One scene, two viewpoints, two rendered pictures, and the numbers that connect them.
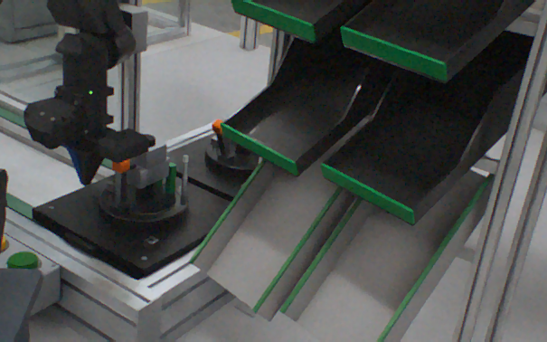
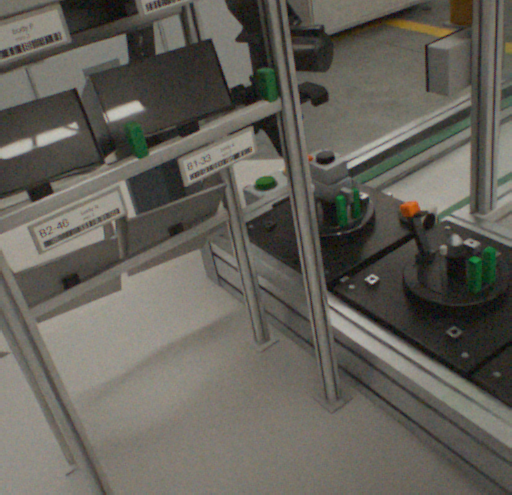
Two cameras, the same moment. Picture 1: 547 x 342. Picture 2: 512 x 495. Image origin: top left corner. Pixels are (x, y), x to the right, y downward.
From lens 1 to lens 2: 1.50 m
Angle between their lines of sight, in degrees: 96
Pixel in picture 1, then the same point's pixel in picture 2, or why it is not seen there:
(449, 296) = not seen: outside the picture
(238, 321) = (243, 330)
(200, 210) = (327, 252)
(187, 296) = (231, 269)
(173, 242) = (270, 238)
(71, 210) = not seen: hidden behind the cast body
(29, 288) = not seen: hidden behind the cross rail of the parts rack
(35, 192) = (420, 189)
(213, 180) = (395, 260)
